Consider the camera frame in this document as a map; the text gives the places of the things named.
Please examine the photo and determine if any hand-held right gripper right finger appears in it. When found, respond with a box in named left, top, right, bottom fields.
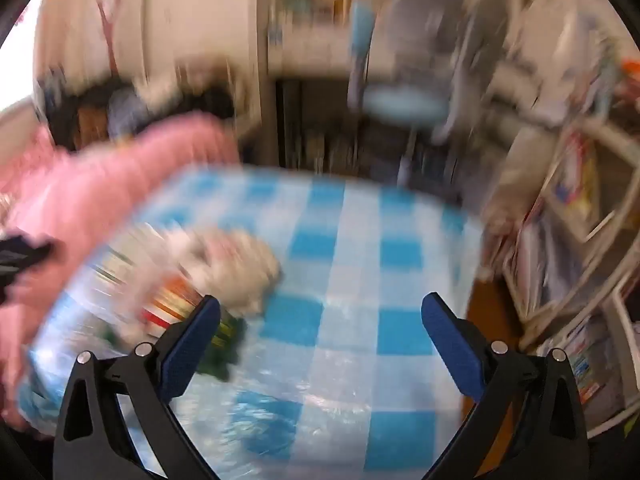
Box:
left=421, top=292, right=592, bottom=480

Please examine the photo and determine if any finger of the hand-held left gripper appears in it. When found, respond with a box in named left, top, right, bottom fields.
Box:
left=0, top=232, right=53, bottom=287

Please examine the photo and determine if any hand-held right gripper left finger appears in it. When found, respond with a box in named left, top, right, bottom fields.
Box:
left=52, top=295, right=222, bottom=480

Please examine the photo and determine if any white paper bag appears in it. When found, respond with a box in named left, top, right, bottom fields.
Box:
left=165, top=227, right=283, bottom=318

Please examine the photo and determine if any dark green wrapper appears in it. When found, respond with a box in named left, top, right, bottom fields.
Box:
left=197, top=310, right=248, bottom=381

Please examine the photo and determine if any pink blanket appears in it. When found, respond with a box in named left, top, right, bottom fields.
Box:
left=0, top=112, right=241, bottom=431

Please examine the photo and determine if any blue checkered tablecloth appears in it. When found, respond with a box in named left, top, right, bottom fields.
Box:
left=17, top=162, right=486, bottom=480

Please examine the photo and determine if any black jacket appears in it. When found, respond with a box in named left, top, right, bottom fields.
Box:
left=47, top=75, right=126, bottom=151

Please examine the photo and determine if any brown garment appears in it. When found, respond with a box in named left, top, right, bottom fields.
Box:
left=80, top=107, right=108, bottom=146

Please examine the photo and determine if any blue denim garment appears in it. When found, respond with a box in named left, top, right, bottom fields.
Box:
left=107, top=87, right=151, bottom=136

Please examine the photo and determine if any white storage rack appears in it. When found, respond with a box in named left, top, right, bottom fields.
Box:
left=500, top=110, right=640, bottom=431

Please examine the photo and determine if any black garment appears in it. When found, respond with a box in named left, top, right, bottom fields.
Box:
left=190, top=85, right=236, bottom=121

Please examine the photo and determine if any blue grey office chair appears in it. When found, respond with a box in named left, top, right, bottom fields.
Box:
left=347, top=0, right=546, bottom=186

